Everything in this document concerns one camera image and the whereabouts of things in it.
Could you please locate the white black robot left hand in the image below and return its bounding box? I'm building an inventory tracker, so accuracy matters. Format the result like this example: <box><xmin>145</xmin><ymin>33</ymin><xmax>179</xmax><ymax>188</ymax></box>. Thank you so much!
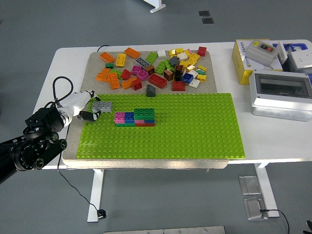
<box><xmin>62</xmin><ymin>90</ymin><xmax>101</xmax><ymax>122</ymax></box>

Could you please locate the light grey two-by-four brick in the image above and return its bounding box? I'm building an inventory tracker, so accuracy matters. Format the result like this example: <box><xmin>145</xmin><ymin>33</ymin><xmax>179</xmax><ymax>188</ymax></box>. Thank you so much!
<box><xmin>92</xmin><ymin>100</ymin><xmax>113</xmax><ymax>113</ymax></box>

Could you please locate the orange two-by-four brick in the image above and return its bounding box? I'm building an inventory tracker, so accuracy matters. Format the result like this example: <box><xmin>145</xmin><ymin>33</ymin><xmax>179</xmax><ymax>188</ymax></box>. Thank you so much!
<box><xmin>120</xmin><ymin>76</ymin><xmax>138</xmax><ymax>90</ymax></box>
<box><xmin>108</xmin><ymin>72</ymin><xmax>121</xmax><ymax>90</ymax></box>
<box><xmin>96</xmin><ymin>67</ymin><xmax>112</xmax><ymax>83</ymax></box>
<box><xmin>99</xmin><ymin>52</ymin><xmax>116</xmax><ymax>63</ymax></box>
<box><xmin>124</xmin><ymin>47</ymin><xmax>141</xmax><ymax>59</ymax></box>

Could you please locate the yellow two-by-four brick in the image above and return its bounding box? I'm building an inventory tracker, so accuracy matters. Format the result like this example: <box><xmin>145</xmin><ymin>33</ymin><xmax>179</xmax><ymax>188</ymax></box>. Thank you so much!
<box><xmin>115</xmin><ymin>53</ymin><xmax>127</xmax><ymax>68</ymax></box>

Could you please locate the dark green two-by-four brick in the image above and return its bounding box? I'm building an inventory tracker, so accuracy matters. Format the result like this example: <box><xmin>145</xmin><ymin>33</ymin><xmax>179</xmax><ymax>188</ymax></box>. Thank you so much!
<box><xmin>134</xmin><ymin>108</ymin><xmax>155</xmax><ymax>120</ymax></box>

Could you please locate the red two-by-four brick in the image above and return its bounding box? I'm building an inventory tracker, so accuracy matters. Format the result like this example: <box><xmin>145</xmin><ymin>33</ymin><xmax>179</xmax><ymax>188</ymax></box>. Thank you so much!
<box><xmin>148</xmin><ymin>73</ymin><xmax>168</xmax><ymax>89</ymax></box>

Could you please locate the red wide brick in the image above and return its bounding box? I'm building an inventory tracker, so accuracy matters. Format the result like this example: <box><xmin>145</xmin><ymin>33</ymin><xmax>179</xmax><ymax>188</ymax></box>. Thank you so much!
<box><xmin>172</xmin><ymin>80</ymin><xmax>186</xmax><ymax>92</ymax></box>

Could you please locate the green studded baseplate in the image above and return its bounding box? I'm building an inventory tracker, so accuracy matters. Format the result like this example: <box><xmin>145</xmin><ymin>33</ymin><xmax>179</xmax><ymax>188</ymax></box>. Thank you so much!
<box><xmin>76</xmin><ymin>93</ymin><xmax>246</xmax><ymax>160</ymax></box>

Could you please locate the metal floor plate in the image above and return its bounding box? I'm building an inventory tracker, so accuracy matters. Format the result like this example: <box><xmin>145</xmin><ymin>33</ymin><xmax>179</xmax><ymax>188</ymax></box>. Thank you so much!
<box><xmin>238</xmin><ymin>175</ymin><xmax>262</xmax><ymax>195</ymax></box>
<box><xmin>243</xmin><ymin>197</ymin><xmax>269</xmax><ymax>221</ymax></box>

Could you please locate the white table leg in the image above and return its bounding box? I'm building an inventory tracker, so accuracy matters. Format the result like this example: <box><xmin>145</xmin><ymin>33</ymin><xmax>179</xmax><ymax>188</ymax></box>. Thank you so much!
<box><xmin>253</xmin><ymin>162</ymin><xmax>280</xmax><ymax>218</ymax></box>
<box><xmin>87</xmin><ymin>169</ymin><xmax>105</xmax><ymax>223</ymax></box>

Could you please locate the white furniture foot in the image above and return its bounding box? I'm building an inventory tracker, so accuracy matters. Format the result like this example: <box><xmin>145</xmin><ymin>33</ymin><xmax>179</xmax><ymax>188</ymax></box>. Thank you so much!
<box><xmin>143</xmin><ymin>0</ymin><xmax>166</xmax><ymax>14</ymax></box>

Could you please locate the grey distribution box clear cover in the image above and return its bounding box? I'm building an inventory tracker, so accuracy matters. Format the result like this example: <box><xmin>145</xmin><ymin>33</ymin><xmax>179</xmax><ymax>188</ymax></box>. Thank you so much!
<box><xmin>249</xmin><ymin>70</ymin><xmax>312</xmax><ymax>122</ymax></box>

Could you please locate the metal floor strip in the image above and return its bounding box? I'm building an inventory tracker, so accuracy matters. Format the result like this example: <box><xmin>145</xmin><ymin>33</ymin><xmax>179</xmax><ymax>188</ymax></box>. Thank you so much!
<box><xmin>103</xmin><ymin>226</ymin><xmax>226</xmax><ymax>234</ymax></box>

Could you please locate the yellow white cardboard box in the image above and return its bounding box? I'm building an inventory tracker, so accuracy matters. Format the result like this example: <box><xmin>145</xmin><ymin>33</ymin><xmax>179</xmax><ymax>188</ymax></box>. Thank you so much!
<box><xmin>232</xmin><ymin>39</ymin><xmax>283</xmax><ymax>85</ymax></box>

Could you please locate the blue plastic crate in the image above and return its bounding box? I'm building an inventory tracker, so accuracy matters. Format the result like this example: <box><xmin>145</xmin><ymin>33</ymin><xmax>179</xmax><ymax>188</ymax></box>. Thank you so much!
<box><xmin>272</xmin><ymin>42</ymin><xmax>312</xmax><ymax>78</ymax></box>

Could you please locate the black floor cable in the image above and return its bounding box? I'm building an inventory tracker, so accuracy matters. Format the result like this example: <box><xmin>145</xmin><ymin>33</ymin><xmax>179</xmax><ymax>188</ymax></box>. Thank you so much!
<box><xmin>259</xmin><ymin>209</ymin><xmax>291</xmax><ymax>234</ymax></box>

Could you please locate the black power cord with plug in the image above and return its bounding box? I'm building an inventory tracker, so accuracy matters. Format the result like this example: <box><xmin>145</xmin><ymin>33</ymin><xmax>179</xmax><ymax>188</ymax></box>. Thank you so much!
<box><xmin>57</xmin><ymin>123</ymin><xmax>109</xmax><ymax>220</ymax></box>

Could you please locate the white wall socket plate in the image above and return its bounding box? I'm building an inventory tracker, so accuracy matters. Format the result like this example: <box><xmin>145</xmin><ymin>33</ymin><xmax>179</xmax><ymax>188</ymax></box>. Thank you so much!
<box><xmin>288</xmin><ymin>50</ymin><xmax>312</xmax><ymax>70</ymax></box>

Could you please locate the grey push-button switch box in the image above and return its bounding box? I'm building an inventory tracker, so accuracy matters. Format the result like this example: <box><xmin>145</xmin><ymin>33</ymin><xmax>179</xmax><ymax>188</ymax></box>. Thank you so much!
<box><xmin>245</xmin><ymin>39</ymin><xmax>279</xmax><ymax>68</ymax></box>

